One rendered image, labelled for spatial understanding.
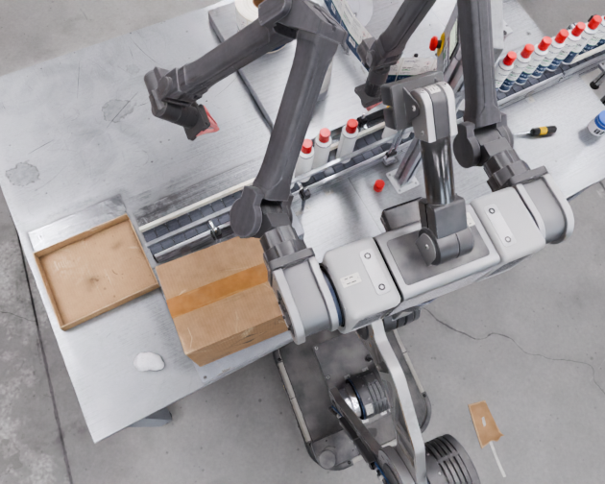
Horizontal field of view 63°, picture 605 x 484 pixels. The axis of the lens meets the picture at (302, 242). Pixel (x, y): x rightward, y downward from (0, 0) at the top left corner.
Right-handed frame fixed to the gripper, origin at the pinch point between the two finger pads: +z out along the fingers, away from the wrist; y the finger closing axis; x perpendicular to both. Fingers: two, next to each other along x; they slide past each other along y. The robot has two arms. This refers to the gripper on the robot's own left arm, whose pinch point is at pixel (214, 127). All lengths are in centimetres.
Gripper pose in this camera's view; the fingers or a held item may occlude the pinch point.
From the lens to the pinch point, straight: 139.5
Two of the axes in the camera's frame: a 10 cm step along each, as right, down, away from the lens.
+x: -7.5, 4.9, 4.4
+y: -3.8, -8.7, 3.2
